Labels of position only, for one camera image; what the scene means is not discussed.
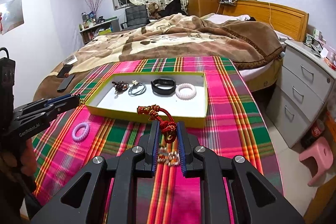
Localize grey hair ties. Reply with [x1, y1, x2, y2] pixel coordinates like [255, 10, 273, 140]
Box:
[128, 80, 147, 96]

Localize purple coil bracelet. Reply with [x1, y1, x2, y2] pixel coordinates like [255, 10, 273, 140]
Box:
[72, 122, 90, 141]

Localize silver wall poster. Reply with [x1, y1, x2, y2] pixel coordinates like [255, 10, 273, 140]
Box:
[0, 0, 25, 35]

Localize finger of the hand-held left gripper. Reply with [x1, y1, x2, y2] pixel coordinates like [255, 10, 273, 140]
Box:
[16, 99, 81, 125]
[14, 94, 79, 115]

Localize brown patterned blanket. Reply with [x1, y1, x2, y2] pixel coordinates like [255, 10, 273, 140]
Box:
[33, 13, 286, 98]

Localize brown teddy bear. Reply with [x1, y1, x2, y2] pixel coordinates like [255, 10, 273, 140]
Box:
[146, 2, 161, 18]

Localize clutter of small boxes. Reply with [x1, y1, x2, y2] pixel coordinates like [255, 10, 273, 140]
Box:
[306, 28, 336, 67]

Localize black smart band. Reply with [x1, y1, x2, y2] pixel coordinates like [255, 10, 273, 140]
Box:
[151, 78, 176, 95]

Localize cola bottle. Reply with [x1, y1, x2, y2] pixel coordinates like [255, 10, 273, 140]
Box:
[301, 119, 325, 148]

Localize white pillow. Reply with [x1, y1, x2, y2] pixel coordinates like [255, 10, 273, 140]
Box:
[203, 13, 252, 22]

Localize red black phone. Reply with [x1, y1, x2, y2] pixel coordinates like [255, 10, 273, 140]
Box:
[56, 64, 73, 79]

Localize wooden bed headboard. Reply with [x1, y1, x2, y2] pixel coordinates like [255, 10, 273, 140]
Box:
[222, 0, 310, 42]

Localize orange box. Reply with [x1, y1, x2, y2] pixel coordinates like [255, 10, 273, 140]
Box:
[324, 111, 336, 135]

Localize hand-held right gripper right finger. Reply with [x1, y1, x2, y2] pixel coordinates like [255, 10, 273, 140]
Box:
[176, 120, 305, 224]

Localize person's left hand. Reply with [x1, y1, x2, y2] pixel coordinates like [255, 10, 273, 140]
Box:
[5, 139, 38, 188]

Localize black cloth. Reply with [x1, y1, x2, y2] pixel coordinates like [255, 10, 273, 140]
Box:
[160, 0, 188, 16]

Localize white bed sheet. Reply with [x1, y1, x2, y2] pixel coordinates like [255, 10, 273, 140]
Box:
[236, 59, 284, 90]

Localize group of bottles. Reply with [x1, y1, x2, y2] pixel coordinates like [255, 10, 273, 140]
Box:
[79, 11, 97, 30]

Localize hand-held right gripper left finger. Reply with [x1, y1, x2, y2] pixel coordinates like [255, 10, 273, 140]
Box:
[31, 120, 161, 224]

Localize orange charging cable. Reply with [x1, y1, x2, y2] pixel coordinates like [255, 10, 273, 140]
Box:
[267, 2, 275, 30]

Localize grey drawer nightstand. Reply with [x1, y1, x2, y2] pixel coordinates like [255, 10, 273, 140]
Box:
[265, 40, 332, 148]

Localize purple decorative branches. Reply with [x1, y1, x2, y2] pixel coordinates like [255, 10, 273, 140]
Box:
[87, 0, 108, 17]

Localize pink green plaid cloth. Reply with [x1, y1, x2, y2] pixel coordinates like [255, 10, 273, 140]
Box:
[31, 56, 284, 224]

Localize white desk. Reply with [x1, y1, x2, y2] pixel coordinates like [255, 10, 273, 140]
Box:
[79, 17, 120, 45]

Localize pink plastic stool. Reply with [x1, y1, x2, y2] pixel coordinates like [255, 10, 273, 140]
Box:
[299, 138, 334, 186]

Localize black office chair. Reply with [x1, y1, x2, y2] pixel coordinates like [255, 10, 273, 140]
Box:
[121, 6, 150, 30]

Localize brown bead bracelet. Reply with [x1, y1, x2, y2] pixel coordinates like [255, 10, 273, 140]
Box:
[113, 81, 130, 94]

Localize yellow cardboard box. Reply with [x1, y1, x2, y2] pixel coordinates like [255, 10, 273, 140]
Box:
[84, 72, 209, 128]

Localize white coil bracelet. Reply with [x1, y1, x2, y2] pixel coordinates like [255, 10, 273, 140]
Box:
[175, 84, 197, 101]

